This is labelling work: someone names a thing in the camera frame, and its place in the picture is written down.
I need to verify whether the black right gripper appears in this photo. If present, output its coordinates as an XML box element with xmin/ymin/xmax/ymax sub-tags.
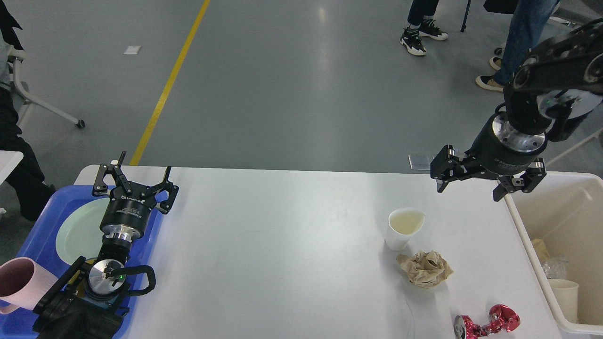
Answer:
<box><xmin>429</xmin><ymin>113</ymin><xmax>548</xmax><ymax>202</ymax></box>

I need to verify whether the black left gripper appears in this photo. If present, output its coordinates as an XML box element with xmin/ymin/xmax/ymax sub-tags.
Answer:
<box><xmin>91</xmin><ymin>151</ymin><xmax>179</xmax><ymax>243</ymax></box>

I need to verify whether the mint green plate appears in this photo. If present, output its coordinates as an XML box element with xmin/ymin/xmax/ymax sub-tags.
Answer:
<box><xmin>55</xmin><ymin>198</ymin><xmax>109</xmax><ymax>265</ymax></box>

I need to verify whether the brown paper bag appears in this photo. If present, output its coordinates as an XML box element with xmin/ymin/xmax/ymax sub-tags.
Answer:
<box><xmin>530</xmin><ymin>239</ymin><xmax>551</xmax><ymax>263</ymax></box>

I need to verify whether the white paper cup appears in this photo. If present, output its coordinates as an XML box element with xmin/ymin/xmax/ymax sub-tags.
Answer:
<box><xmin>548</xmin><ymin>279</ymin><xmax>579</xmax><ymax>323</ymax></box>
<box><xmin>384</xmin><ymin>208</ymin><xmax>426</xmax><ymax>251</ymax></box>

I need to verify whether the foil sheet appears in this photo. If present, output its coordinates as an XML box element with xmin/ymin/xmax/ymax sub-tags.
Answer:
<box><xmin>541</xmin><ymin>255</ymin><xmax>569</xmax><ymax>280</ymax></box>

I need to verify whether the pink mug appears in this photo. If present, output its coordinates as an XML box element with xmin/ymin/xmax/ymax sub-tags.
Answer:
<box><xmin>0</xmin><ymin>257</ymin><xmax>58</xmax><ymax>315</ymax></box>

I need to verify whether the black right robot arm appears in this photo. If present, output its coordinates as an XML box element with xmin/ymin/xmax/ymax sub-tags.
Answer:
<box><xmin>430</xmin><ymin>18</ymin><xmax>603</xmax><ymax>202</ymax></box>

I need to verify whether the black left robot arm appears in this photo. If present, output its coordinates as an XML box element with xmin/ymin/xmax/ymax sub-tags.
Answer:
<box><xmin>33</xmin><ymin>152</ymin><xmax>179</xmax><ymax>339</ymax></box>

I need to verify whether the beige plastic bin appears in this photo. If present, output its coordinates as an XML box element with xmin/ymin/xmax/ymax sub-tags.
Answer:
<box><xmin>504</xmin><ymin>172</ymin><xmax>603</xmax><ymax>339</ymax></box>

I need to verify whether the blue plastic tray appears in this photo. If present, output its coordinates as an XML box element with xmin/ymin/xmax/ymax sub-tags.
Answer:
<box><xmin>0</xmin><ymin>185</ymin><xmax>164</xmax><ymax>339</ymax></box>

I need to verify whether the person in black trousers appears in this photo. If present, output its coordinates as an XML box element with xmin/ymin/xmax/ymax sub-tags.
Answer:
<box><xmin>0</xmin><ymin>5</ymin><xmax>58</xmax><ymax>222</ymax></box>

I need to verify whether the crumpled brown napkin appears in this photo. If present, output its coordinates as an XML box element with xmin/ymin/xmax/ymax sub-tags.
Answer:
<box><xmin>396</xmin><ymin>251</ymin><xmax>454</xmax><ymax>289</ymax></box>

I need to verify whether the small white side table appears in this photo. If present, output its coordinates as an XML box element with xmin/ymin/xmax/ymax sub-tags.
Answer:
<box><xmin>0</xmin><ymin>150</ymin><xmax>23</xmax><ymax>184</ymax></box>

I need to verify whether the red candy wrapper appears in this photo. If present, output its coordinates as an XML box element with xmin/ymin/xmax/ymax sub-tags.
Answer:
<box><xmin>454</xmin><ymin>304</ymin><xmax>521</xmax><ymax>339</ymax></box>

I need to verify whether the person in blue jeans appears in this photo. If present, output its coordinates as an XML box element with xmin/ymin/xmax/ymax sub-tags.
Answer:
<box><xmin>475</xmin><ymin>0</ymin><xmax>559</xmax><ymax>92</ymax></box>

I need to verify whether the white office chair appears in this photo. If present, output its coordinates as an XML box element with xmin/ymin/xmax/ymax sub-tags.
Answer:
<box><xmin>494</xmin><ymin>5</ymin><xmax>603</xmax><ymax>57</ymax></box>

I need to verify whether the white chair at left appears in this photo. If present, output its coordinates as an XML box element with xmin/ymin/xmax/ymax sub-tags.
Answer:
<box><xmin>5</xmin><ymin>44</ymin><xmax>86</xmax><ymax>129</ymax></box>

